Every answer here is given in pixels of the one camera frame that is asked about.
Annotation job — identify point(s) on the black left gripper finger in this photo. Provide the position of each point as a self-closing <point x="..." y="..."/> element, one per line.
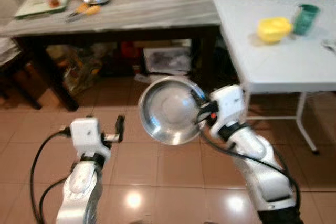
<point x="120" y="127"/>

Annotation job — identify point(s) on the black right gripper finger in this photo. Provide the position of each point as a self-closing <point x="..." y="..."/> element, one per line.
<point x="199" y="97"/>

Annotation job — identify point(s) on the shiny steel bowl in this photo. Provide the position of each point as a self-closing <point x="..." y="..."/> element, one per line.
<point x="169" y="109"/>

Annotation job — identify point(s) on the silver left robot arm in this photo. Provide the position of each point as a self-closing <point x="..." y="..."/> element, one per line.
<point x="81" y="192"/>

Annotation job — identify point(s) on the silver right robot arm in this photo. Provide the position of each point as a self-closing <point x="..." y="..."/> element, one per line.
<point x="262" y="166"/>

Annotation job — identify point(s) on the white box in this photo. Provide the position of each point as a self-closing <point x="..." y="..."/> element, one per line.
<point x="167" y="60"/>

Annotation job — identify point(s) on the clear plastic bag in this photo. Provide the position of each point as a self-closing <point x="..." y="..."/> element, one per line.
<point x="81" y="69"/>

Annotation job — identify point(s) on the white folding table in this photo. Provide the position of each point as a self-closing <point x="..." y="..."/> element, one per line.
<point x="283" y="61"/>

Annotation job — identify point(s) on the dark table grey top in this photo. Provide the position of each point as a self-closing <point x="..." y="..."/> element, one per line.
<point x="147" y="14"/>

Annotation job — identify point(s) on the yellow plastic bowl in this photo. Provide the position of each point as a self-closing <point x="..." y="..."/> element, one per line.
<point x="274" y="29"/>

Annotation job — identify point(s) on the dark wooden stool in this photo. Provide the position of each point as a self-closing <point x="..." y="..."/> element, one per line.
<point x="16" y="69"/>

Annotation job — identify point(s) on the green plastic cup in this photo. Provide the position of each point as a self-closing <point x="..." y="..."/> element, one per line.
<point x="305" y="19"/>

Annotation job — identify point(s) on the pale green tray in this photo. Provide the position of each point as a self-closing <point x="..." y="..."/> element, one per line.
<point x="39" y="7"/>

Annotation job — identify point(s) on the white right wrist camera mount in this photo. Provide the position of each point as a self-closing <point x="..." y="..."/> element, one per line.
<point x="228" y="104"/>

